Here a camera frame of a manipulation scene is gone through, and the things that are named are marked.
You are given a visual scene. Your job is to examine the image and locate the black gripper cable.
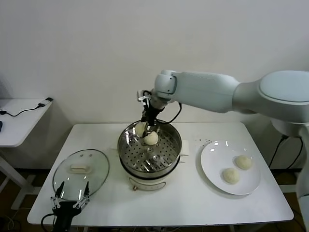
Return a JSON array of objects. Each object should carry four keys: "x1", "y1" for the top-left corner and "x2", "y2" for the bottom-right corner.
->
[
  {"x1": 166, "y1": 102, "x2": 183, "y2": 124},
  {"x1": 40, "y1": 213, "x2": 57, "y2": 232}
]

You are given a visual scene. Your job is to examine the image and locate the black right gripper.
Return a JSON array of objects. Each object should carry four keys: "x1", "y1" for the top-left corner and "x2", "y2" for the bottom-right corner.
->
[{"x1": 140, "y1": 104, "x2": 165, "y2": 140}]

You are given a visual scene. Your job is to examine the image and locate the black cable with adapter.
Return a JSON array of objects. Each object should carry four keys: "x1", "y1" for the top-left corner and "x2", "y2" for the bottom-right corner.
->
[{"x1": 0, "y1": 98, "x2": 54, "y2": 118}]

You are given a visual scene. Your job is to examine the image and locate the glass lid with cream handle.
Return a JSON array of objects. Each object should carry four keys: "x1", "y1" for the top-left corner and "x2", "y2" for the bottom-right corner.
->
[{"x1": 52, "y1": 149, "x2": 111, "y2": 202}]

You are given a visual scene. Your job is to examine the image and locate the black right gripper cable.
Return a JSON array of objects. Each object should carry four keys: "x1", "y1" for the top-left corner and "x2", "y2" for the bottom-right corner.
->
[{"x1": 166, "y1": 102, "x2": 183, "y2": 124}]

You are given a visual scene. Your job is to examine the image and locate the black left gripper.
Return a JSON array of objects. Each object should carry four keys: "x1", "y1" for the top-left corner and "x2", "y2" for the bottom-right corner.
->
[{"x1": 50, "y1": 181, "x2": 91, "y2": 232}]

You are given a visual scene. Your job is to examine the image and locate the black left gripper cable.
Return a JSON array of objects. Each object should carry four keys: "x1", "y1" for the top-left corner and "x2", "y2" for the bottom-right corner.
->
[{"x1": 40, "y1": 213, "x2": 57, "y2": 232}]

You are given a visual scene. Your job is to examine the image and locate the steel steamer pot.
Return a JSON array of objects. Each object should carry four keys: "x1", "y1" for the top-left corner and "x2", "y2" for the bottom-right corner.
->
[{"x1": 110, "y1": 135, "x2": 190, "y2": 191}]

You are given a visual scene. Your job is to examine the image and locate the stainless steel steamer basket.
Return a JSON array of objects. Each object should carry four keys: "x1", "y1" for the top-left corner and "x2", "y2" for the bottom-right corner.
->
[{"x1": 117, "y1": 118, "x2": 182, "y2": 174}]

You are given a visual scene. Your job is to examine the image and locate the white round plate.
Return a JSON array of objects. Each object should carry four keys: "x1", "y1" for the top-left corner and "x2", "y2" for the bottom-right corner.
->
[{"x1": 200, "y1": 141, "x2": 262, "y2": 195}]

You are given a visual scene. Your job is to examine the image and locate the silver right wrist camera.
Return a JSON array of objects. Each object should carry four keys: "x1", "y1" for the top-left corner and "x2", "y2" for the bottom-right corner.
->
[{"x1": 137, "y1": 89, "x2": 152, "y2": 102}]

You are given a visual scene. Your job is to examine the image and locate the white side table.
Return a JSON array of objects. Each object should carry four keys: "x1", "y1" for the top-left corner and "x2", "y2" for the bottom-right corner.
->
[{"x1": 0, "y1": 98, "x2": 54, "y2": 211}]

